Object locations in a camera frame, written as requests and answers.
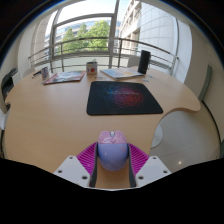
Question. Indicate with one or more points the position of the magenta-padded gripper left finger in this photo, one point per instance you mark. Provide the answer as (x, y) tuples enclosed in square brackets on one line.
[(71, 170)]

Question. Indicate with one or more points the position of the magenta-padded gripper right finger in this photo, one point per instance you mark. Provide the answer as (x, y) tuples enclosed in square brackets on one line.
[(153, 170)]

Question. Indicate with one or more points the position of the pink and lilac computer mouse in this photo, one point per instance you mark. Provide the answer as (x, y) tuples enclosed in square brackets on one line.
[(112, 153)]

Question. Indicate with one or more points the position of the black mouse pad red-blue print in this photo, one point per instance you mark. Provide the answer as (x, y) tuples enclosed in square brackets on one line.
[(123, 98)]

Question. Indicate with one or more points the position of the red magazine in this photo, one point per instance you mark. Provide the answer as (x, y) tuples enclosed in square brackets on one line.
[(64, 77)]

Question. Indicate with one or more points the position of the small printed can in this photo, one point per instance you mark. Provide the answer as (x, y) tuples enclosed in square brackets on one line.
[(44, 73)]

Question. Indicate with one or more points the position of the light blue magazine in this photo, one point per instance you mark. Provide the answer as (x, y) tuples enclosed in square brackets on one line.
[(120, 73)]

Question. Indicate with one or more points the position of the small white plant pot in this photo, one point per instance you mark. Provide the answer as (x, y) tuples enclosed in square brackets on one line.
[(91, 68)]

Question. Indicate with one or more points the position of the white chair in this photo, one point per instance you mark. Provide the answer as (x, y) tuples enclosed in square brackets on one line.
[(132, 61), (28, 71)]

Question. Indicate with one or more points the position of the black cylinder speaker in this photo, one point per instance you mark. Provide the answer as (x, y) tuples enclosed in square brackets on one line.
[(144, 62)]

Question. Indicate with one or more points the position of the black printer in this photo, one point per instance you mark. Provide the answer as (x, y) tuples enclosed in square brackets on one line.
[(8, 81)]

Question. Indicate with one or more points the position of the metal balcony railing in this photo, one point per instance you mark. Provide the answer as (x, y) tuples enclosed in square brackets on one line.
[(93, 38)]

